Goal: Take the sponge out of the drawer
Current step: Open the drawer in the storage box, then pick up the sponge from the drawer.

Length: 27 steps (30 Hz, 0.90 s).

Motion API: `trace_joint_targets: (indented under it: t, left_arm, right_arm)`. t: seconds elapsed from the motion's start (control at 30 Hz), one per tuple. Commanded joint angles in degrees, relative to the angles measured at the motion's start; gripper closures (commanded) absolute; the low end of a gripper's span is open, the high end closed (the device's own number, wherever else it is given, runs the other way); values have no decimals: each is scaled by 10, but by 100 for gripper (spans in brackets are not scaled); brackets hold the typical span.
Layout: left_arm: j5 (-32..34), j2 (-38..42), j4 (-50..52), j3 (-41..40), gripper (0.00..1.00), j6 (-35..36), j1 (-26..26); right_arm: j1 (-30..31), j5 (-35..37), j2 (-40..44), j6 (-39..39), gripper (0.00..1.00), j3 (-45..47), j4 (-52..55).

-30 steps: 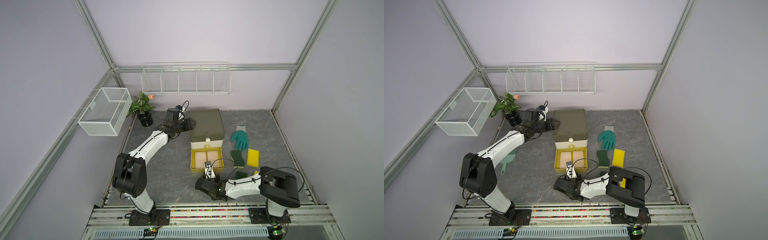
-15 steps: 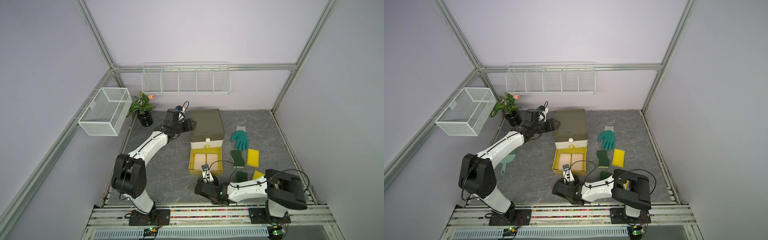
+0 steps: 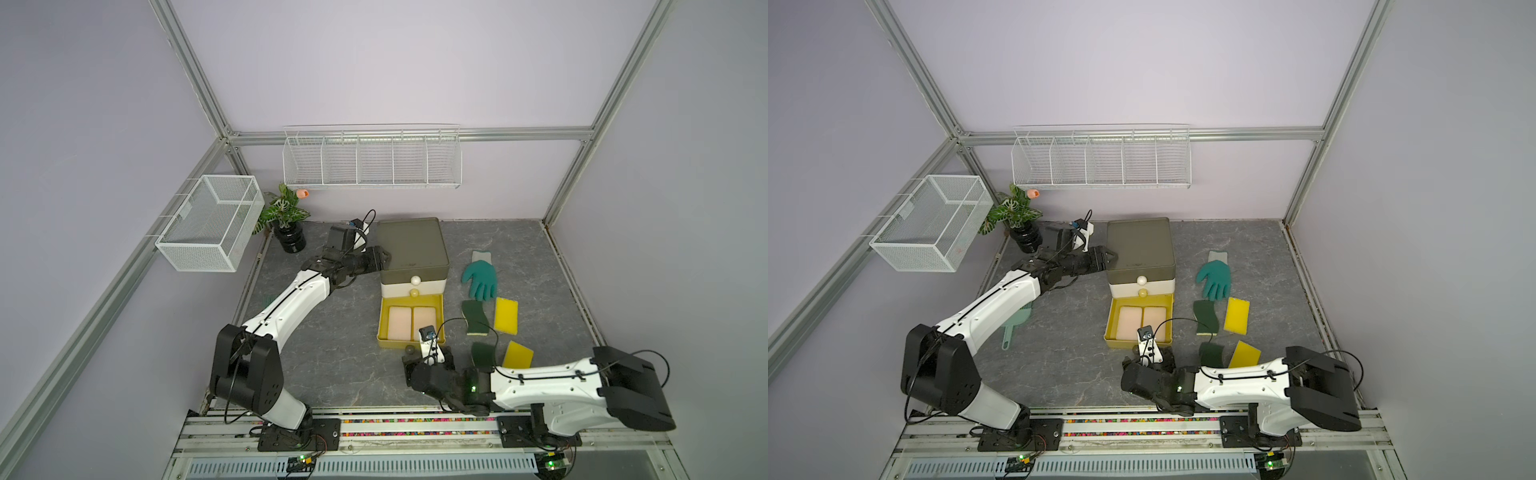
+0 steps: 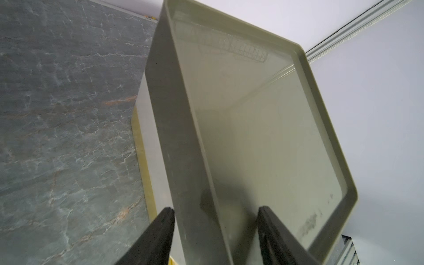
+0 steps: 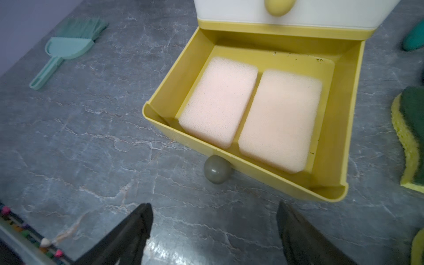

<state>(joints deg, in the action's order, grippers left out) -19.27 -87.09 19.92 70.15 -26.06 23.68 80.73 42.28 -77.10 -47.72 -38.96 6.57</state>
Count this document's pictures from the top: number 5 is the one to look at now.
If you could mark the light green dustpan brush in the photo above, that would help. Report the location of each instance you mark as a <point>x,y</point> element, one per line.
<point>75,37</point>

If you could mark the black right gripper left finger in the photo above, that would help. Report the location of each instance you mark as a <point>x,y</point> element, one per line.
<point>125,244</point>

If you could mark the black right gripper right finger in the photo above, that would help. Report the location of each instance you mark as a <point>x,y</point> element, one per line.
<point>303,244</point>

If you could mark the pink sponge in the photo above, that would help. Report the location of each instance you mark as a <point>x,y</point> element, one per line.
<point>280,122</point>
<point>217,105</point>

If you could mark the yellow bottom drawer grey knob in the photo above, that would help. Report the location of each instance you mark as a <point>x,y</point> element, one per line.
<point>333,55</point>

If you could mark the green rubber glove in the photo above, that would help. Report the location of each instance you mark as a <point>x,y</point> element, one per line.
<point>415,38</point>

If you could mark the green yellow sponge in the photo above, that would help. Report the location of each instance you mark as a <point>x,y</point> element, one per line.
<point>417,249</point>

